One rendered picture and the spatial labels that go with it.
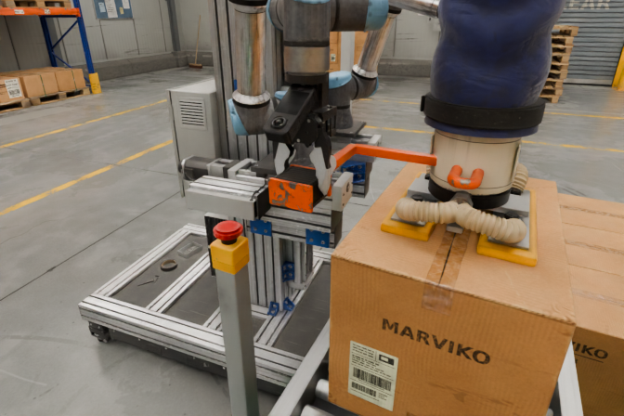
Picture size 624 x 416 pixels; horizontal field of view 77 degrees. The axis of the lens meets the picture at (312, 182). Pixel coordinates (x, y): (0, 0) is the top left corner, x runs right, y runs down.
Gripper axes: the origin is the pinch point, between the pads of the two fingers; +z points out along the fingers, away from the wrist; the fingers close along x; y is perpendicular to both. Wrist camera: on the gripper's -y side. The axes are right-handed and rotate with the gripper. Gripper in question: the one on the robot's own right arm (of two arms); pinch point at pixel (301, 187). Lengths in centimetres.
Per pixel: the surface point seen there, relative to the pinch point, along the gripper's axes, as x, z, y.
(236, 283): 20.2, 31.5, 3.6
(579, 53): -142, 50, 1042
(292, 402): 4, 62, 2
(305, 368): 6, 62, 13
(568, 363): -59, 61, 49
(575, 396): -60, 62, 37
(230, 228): 21.9, 17.5, 5.3
